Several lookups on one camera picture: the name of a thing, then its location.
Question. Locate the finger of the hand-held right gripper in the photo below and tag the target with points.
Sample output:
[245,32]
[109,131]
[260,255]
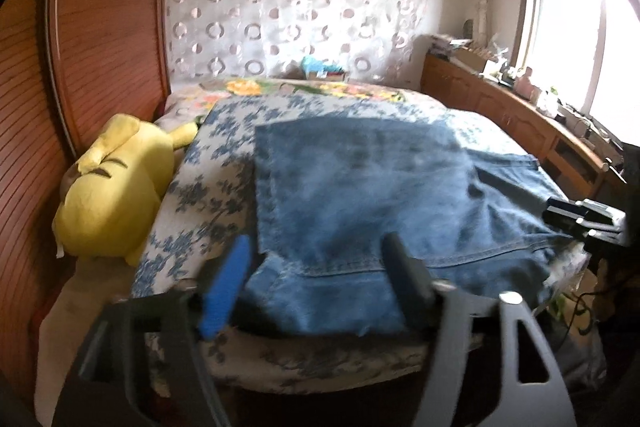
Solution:
[570,207]
[565,224]

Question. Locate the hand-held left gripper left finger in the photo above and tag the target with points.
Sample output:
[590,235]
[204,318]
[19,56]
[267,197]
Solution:
[225,289]

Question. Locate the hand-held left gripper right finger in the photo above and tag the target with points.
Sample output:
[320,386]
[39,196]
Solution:
[407,282]

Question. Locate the blue denim pants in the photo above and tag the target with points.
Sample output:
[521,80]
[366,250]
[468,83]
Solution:
[360,207]

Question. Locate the blue floral bedsheet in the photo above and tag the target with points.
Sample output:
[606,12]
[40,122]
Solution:
[215,147]

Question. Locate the yellow plush toy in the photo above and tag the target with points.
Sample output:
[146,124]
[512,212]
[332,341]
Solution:
[115,197]

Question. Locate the long wooden cabinet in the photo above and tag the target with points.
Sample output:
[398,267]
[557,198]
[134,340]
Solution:
[480,92]

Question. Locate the open cardboard box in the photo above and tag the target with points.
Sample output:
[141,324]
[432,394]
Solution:
[477,59]

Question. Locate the wooden framed window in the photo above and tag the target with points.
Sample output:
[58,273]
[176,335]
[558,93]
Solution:
[570,32]

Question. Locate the pile of papers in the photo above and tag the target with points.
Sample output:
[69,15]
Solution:
[447,44]

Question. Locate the colourful flowered blanket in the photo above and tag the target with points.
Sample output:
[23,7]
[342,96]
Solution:
[320,89]

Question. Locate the small cardboard box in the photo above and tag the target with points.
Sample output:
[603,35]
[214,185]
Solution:
[330,76]

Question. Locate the light blue plastic bag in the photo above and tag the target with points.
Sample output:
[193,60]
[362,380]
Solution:
[317,64]

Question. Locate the wooden headboard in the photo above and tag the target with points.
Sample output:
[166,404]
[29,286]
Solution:
[110,32]

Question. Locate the circle patterned sheer curtain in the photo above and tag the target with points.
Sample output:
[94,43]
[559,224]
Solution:
[300,7]

